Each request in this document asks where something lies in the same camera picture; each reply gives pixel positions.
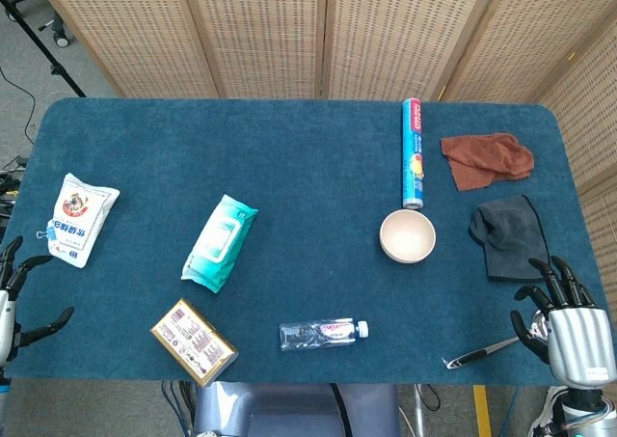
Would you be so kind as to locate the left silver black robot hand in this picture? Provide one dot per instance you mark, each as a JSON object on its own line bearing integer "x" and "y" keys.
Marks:
{"x": 7, "y": 311}

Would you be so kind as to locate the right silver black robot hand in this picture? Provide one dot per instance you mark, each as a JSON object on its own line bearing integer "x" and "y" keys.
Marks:
{"x": 578, "y": 340}

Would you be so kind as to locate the beige bowl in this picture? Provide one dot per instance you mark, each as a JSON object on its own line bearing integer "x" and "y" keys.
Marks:
{"x": 407, "y": 232}
{"x": 406, "y": 261}

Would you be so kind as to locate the blue binder clip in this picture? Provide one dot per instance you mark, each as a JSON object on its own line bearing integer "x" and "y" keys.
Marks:
{"x": 48, "y": 232}

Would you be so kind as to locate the white printed bag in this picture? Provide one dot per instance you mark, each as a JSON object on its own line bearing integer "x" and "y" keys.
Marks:
{"x": 79, "y": 220}

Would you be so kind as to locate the dark grey cloth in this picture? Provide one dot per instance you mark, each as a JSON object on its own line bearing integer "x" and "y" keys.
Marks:
{"x": 513, "y": 239}

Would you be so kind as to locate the gold wrapped box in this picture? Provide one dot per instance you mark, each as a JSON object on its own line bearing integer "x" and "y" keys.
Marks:
{"x": 193, "y": 343}

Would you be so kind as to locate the brown cloth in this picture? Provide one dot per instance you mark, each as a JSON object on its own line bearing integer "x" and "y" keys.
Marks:
{"x": 487, "y": 159}

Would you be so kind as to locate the green wet wipes pack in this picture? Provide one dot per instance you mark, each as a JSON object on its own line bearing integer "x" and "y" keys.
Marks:
{"x": 219, "y": 241}

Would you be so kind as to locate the blue cling film roll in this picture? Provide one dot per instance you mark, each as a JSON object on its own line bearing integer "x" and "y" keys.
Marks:
{"x": 413, "y": 152}

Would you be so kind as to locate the clear plastic water bottle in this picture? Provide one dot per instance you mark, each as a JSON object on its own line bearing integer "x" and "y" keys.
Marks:
{"x": 318, "y": 335}

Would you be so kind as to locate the black tripod pole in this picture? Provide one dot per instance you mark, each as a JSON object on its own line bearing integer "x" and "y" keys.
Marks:
{"x": 43, "y": 46}

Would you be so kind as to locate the office chair wheel base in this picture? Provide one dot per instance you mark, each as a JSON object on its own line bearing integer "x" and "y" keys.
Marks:
{"x": 53, "y": 27}

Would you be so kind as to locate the blue grey robot torso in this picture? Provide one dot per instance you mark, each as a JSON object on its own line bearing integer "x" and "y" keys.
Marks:
{"x": 299, "y": 410}

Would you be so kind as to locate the woven folding screen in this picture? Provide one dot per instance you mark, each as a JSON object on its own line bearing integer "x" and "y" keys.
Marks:
{"x": 308, "y": 32}

